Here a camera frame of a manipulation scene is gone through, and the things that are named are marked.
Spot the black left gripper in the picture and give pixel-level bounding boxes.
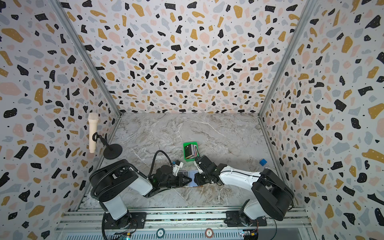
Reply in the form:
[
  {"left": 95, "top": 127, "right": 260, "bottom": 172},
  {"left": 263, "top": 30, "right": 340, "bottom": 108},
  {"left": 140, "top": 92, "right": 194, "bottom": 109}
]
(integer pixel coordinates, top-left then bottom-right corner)
[{"left": 161, "top": 174, "right": 194, "bottom": 190}]

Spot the brown leather card holder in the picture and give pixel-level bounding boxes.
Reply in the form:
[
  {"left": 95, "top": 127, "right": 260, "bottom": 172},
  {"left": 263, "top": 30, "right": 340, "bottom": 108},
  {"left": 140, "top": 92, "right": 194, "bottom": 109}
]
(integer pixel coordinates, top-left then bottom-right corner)
[{"left": 179, "top": 170, "right": 200, "bottom": 188}]

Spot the green plastic card tray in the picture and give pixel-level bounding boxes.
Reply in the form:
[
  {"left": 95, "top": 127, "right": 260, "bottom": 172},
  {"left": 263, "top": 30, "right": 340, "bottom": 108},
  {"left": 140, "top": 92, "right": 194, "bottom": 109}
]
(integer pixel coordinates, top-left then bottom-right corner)
[{"left": 183, "top": 142, "right": 200, "bottom": 162}]

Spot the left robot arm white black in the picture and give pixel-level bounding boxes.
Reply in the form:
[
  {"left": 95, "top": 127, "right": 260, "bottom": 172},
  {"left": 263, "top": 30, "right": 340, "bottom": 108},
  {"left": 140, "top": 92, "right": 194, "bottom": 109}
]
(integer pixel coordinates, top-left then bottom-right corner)
[{"left": 89, "top": 160, "right": 193, "bottom": 221}]

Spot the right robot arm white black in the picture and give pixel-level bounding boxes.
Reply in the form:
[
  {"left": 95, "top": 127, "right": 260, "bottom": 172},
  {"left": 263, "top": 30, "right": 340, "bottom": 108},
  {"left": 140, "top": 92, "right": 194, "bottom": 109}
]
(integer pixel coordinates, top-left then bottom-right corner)
[{"left": 194, "top": 156, "right": 294, "bottom": 227}]

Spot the stack of cards in tray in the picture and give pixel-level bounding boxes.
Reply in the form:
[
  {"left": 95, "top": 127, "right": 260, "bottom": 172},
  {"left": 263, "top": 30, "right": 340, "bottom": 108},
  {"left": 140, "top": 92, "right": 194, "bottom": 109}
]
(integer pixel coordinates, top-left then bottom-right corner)
[{"left": 184, "top": 144, "right": 198, "bottom": 160}]

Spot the blue cube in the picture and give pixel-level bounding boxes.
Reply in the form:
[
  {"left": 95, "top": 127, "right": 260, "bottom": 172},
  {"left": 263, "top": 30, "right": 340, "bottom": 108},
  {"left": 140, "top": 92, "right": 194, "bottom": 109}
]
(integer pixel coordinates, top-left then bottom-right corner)
[{"left": 260, "top": 159, "right": 267, "bottom": 167}]

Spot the black microphone stand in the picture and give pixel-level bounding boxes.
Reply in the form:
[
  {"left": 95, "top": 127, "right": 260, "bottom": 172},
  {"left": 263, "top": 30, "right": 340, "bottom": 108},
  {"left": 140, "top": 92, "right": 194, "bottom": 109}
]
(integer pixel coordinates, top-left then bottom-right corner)
[{"left": 93, "top": 133, "right": 123, "bottom": 160}]

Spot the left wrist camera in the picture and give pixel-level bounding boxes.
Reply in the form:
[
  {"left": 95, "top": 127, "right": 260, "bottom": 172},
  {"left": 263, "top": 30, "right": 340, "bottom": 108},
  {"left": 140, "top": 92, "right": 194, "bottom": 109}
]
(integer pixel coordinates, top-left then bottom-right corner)
[{"left": 173, "top": 160, "right": 184, "bottom": 177}]

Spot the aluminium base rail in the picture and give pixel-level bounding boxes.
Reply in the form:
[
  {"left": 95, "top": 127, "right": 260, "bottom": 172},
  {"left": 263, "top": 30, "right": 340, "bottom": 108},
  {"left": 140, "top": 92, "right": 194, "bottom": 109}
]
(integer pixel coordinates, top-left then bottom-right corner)
[{"left": 52, "top": 207, "right": 316, "bottom": 240}]

